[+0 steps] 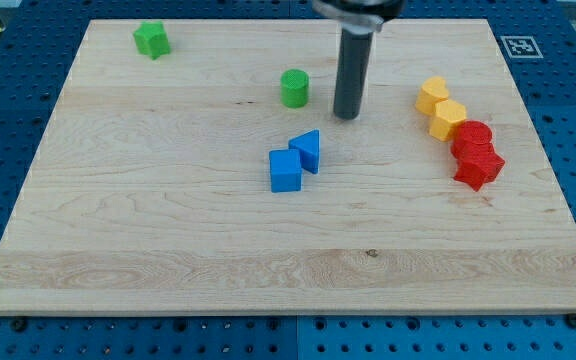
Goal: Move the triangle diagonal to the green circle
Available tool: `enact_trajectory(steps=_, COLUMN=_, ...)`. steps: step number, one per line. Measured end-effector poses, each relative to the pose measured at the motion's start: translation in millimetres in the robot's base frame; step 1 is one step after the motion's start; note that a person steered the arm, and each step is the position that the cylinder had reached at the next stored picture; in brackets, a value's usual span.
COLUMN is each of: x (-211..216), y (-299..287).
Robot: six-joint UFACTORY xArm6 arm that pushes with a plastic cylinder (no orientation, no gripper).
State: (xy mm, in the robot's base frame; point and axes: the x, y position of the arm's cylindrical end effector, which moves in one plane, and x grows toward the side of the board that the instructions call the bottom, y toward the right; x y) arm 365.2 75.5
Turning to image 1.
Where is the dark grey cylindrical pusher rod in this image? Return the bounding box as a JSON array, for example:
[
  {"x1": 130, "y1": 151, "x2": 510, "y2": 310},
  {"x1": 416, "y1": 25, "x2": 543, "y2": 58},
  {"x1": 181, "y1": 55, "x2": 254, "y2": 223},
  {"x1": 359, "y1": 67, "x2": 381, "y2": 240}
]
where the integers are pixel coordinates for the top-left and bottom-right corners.
[{"x1": 333, "y1": 28, "x2": 373, "y2": 120}]

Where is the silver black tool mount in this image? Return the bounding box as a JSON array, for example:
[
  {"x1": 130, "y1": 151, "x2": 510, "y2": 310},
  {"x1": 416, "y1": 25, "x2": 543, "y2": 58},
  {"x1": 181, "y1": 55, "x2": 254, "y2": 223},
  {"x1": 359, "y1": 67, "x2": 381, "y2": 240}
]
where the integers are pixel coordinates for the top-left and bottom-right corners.
[{"x1": 312, "y1": 0, "x2": 404, "y2": 32}]

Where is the blue triangle block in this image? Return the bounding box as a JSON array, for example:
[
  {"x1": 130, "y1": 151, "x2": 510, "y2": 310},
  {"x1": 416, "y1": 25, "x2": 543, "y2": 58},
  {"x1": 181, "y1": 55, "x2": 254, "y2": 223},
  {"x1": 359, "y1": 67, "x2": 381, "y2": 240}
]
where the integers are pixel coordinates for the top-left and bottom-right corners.
[{"x1": 288, "y1": 129, "x2": 320, "y2": 174}]

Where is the green cylinder block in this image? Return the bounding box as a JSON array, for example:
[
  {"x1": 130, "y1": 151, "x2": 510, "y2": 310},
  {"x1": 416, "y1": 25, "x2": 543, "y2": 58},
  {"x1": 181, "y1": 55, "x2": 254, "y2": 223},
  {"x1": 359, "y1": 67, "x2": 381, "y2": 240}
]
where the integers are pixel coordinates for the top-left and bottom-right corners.
[{"x1": 280, "y1": 69, "x2": 309, "y2": 108}]

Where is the yellow heart block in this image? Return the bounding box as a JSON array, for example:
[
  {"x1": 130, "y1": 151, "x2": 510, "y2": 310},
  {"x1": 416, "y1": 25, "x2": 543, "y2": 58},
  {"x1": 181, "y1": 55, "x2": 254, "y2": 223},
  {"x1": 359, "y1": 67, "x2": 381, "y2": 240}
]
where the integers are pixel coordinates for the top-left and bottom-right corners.
[{"x1": 415, "y1": 76, "x2": 450, "y2": 115}]

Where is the yellow hexagon block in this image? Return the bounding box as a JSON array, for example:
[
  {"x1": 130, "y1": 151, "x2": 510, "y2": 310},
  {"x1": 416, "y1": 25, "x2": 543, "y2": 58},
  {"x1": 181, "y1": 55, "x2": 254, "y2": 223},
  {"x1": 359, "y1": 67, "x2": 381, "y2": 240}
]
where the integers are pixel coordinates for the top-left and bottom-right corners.
[{"x1": 428, "y1": 99, "x2": 467, "y2": 141}]

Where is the blue cube block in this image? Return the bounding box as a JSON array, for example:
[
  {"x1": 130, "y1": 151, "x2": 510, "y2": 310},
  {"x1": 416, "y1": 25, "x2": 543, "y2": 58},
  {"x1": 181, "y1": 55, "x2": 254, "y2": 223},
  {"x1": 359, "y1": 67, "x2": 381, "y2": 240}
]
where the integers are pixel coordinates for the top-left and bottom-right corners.
[{"x1": 269, "y1": 149, "x2": 302, "y2": 193}]

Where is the red cylinder block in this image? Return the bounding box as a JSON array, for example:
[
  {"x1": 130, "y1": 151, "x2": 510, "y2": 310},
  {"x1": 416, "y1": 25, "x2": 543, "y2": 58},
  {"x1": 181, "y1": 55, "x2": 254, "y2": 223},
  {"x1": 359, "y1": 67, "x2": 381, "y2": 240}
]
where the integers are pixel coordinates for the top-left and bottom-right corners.
[{"x1": 450, "y1": 120, "x2": 494, "y2": 159}]

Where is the white fiducial marker tag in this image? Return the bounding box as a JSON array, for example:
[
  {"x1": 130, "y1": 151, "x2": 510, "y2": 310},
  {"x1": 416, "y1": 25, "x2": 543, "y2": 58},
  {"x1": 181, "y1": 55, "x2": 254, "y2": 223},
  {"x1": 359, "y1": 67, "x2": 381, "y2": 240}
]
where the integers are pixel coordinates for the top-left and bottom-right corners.
[{"x1": 500, "y1": 35, "x2": 543, "y2": 59}]

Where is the red star block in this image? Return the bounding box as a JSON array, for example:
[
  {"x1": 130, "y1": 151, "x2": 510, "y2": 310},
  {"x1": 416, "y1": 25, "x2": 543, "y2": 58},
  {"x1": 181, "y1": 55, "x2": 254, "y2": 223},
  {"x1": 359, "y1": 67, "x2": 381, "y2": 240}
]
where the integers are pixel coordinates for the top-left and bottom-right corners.
[{"x1": 453, "y1": 151, "x2": 505, "y2": 191}]

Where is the wooden board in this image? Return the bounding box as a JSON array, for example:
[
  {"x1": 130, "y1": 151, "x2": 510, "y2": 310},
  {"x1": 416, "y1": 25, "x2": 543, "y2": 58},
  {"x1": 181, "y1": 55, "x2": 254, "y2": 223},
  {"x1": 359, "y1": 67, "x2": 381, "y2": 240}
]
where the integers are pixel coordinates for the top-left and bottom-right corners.
[{"x1": 0, "y1": 19, "x2": 576, "y2": 316}]

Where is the green star block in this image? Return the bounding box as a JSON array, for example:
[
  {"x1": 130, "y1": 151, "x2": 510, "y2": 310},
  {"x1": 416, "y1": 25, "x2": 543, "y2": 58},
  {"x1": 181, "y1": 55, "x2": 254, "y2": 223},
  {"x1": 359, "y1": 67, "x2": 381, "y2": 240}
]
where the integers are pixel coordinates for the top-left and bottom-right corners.
[{"x1": 133, "y1": 21, "x2": 171, "y2": 60}]

